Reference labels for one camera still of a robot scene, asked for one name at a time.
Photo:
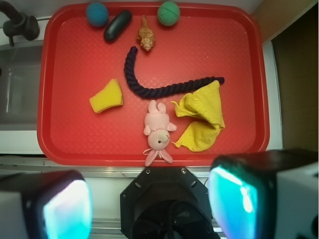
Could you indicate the pink plush bunny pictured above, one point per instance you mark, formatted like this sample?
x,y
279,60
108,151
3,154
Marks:
x,y
157,129

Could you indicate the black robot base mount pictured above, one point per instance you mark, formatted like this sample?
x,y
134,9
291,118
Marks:
x,y
166,203

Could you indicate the blue textured ball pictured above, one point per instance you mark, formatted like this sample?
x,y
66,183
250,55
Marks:
x,y
97,14

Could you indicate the brown toy seashell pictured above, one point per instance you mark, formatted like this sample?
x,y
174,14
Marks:
x,y
145,36

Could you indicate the grey sink basin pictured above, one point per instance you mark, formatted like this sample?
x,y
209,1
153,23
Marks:
x,y
19,85

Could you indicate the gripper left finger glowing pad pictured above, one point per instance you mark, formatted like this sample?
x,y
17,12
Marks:
x,y
49,205

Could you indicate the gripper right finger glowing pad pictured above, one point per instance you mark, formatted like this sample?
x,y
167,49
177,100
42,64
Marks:
x,y
266,195

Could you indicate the red plastic tray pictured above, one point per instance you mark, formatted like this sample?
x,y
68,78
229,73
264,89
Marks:
x,y
77,63

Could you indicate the green textured ball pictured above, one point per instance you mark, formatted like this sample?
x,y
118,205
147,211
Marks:
x,y
168,13

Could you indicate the dark faucet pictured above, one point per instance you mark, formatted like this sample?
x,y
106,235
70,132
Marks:
x,y
18,23

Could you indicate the yellow knitted cloth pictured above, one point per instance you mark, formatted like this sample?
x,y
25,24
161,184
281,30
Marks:
x,y
203,104

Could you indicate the yellow sponge piece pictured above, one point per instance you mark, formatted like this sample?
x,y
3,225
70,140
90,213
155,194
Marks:
x,y
110,96

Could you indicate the dark green plastic pickle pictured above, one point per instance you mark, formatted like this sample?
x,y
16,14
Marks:
x,y
117,25

